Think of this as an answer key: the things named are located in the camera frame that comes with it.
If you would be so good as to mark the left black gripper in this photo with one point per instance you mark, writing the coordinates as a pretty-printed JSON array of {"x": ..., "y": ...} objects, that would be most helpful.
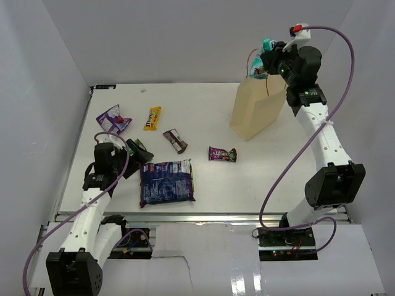
[{"x": 142, "y": 156}]

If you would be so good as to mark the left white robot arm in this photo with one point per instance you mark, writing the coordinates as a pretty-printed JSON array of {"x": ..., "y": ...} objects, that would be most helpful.
[{"x": 76, "y": 269}]

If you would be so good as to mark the purple M&M packet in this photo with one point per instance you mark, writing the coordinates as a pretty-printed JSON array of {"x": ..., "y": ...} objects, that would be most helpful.
[{"x": 217, "y": 154}]

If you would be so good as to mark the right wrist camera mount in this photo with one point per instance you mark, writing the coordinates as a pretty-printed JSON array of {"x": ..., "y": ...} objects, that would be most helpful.
[{"x": 300, "y": 36}]

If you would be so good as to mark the green snack pouch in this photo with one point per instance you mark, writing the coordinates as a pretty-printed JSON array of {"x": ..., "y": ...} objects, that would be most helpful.
[{"x": 140, "y": 143}]

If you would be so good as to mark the large blue purple snack bag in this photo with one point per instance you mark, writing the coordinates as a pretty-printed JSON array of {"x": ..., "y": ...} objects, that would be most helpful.
[{"x": 166, "y": 182}]

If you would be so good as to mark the yellow M&M packet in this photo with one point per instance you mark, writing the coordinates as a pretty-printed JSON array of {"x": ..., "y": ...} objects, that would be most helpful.
[{"x": 154, "y": 114}]

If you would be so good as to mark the brown chocolate bar wrapper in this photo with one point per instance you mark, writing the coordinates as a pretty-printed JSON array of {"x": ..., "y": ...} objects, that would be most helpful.
[{"x": 176, "y": 141}]

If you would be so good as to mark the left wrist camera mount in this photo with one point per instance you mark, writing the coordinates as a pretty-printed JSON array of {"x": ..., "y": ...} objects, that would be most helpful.
[{"x": 107, "y": 138}]

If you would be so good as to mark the aluminium table frame rail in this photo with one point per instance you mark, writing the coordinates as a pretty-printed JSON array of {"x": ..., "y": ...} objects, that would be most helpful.
[{"x": 269, "y": 219}]

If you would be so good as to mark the teal candy pouch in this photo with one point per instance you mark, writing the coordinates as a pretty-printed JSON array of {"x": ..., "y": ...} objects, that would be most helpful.
[{"x": 257, "y": 69}]

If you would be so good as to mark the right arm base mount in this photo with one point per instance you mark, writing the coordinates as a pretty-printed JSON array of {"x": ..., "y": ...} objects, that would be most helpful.
[{"x": 295, "y": 245}]

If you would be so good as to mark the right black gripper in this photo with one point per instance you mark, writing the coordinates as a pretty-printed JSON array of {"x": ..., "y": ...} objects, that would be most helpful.
[{"x": 271, "y": 60}]

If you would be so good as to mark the tan paper bag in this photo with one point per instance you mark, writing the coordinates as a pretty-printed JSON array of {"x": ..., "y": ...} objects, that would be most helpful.
[{"x": 258, "y": 104}]

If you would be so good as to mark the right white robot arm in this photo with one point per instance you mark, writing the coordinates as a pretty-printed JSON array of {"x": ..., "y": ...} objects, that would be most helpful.
[{"x": 337, "y": 179}]

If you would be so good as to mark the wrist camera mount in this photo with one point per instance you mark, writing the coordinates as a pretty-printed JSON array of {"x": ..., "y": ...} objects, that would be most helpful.
[
  {"x": 107, "y": 138},
  {"x": 300, "y": 36}
]

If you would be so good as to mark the purple white snack pouch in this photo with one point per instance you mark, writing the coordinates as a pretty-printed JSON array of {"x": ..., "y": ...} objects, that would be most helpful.
[{"x": 112, "y": 121}]

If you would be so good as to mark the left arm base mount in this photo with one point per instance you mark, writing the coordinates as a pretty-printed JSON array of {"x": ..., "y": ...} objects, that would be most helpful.
[{"x": 134, "y": 246}]

